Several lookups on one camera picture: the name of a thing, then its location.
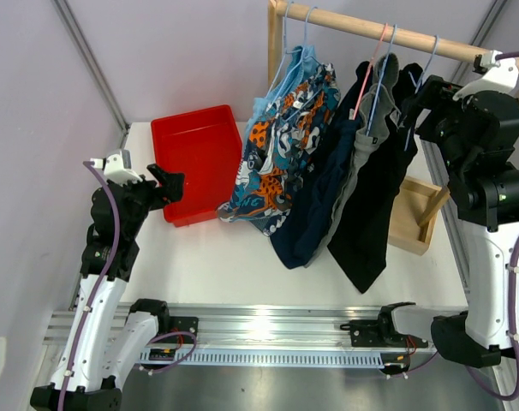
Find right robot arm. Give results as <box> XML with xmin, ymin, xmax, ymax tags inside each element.
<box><xmin>330</xmin><ymin>75</ymin><xmax>519</xmax><ymax>368</ymax></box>

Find left aluminium corner post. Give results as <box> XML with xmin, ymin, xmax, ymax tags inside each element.
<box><xmin>51</xmin><ymin>0</ymin><xmax>129</xmax><ymax>135</ymax></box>

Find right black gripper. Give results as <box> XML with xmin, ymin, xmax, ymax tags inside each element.
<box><xmin>397</xmin><ymin>75</ymin><xmax>474</xmax><ymax>177</ymax></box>

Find pink hanger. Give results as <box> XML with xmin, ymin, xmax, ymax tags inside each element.
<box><xmin>351</xmin><ymin>23</ymin><xmax>389</xmax><ymax>121</ymax></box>

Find right aluminium corner post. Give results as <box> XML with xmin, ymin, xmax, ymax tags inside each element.
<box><xmin>421</xmin><ymin>0</ymin><xmax>513</xmax><ymax>138</ymax></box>

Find red plastic bin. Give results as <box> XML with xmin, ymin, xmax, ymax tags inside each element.
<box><xmin>151</xmin><ymin>104</ymin><xmax>242</xmax><ymax>227</ymax></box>

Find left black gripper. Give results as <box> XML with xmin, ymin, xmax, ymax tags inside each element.
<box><xmin>114</xmin><ymin>164</ymin><xmax>183</xmax><ymax>238</ymax></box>

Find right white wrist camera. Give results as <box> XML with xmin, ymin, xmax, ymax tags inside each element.
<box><xmin>452</xmin><ymin>50</ymin><xmax>519</xmax><ymax>101</ymax></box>

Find grey shorts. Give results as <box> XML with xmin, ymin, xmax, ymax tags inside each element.
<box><xmin>283</xmin><ymin>53</ymin><xmax>399</xmax><ymax>268</ymax></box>

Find light blue shorts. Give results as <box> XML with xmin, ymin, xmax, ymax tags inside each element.
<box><xmin>246</xmin><ymin>45</ymin><xmax>319</xmax><ymax>134</ymax></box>

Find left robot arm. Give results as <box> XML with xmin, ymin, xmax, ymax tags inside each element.
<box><xmin>30</xmin><ymin>158</ymin><xmax>198</xmax><ymax>410</ymax></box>

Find colourful patterned shorts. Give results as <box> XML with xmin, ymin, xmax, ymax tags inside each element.
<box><xmin>218</xmin><ymin>63</ymin><xmax>341</xmax><ymax>236</ymax></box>

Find blue hanger of grey shorts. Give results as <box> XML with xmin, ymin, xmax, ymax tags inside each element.
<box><xmin>366</xmin><ymin>24</ymin><xmax>397</xmax><ymax>136</ymax></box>

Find perforated cable duct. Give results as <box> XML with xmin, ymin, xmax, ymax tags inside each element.
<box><xmin>137</xmin><ymin>347</ymin><xmax>387</xmax><ymax>369</ymax></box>

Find wooden clothes rack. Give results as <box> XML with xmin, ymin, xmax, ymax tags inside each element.
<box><xmin>266</xmin><ymin>0</ymin><xmax>519</xmax><ymax>257</ymax></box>

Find light blue wire hanger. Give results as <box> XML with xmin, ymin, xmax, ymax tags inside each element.
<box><xmin>403</xmin><ymin>34</ymin><xmax>441</xmax><ymax>152</ymax></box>

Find aluminium mounting rail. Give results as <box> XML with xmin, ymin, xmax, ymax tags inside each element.
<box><xmin>42</xmin><ymin>302</ymin><xmax>470</xmax><ymax>348</ymax></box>

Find black shorts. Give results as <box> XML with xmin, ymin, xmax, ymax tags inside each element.
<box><xmin>326</xmin><ymin>62</ymin><xmax>425</xmax><ymax>295</ymax></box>

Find navy blue shorts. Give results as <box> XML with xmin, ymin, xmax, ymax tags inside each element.
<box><xmin>271</xmin><ymin>61</ymin><xmax>368</xmax><ymax>269</ymax></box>

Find blue hanger of patterned shorts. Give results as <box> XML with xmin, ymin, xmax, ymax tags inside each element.
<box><xmin>284</xmin><ymin>7</ymin><xmax>319</xmax><ymax>125</ymax></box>

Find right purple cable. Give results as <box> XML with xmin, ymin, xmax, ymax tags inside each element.
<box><xmin>383</xmin><ymin>49</ymin><xmax>519</xmax><ymax>402</ymax></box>

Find aluminium corner post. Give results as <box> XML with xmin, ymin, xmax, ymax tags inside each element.
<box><xmin>421</xmin><ymin>0</ymin><xmax>513</xmax><ymax>138</ymax></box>
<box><xmin>51</xmin><ymin>0</ymin><xmax>129</xmax><ymax>135</ymax></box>

